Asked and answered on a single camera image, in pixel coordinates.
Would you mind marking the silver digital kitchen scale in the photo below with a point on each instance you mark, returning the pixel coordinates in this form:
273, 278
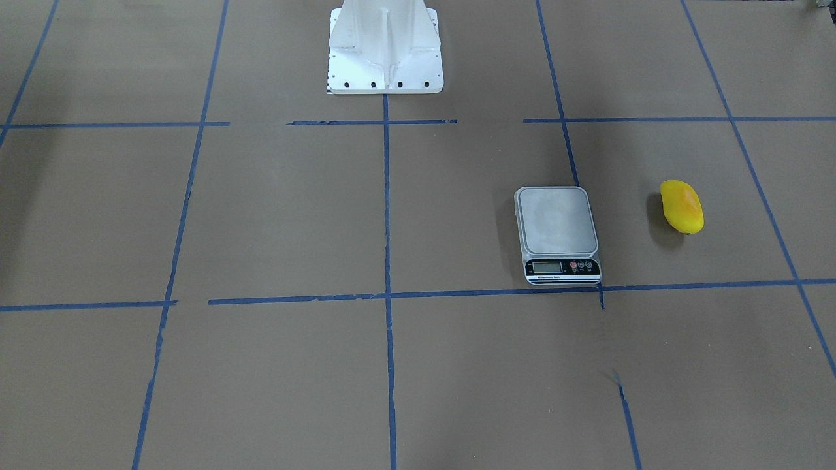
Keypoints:
558, 239

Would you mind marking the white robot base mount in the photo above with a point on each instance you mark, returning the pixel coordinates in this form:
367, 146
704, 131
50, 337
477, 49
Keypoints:
378, 47

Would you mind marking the yellow mango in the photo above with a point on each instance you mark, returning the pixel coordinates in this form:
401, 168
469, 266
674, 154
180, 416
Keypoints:
682, 207

